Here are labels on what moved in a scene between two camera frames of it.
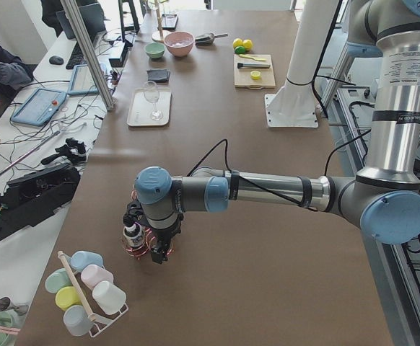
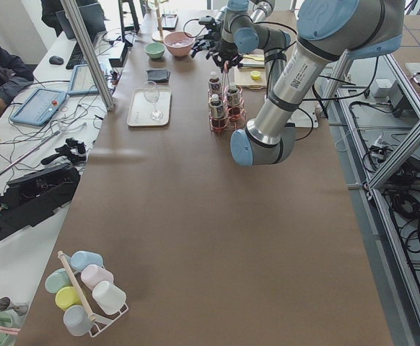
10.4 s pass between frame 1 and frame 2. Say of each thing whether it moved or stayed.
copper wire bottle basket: moved
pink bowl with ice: stayed
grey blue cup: stayed
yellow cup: stayed
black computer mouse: stayed
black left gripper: moved
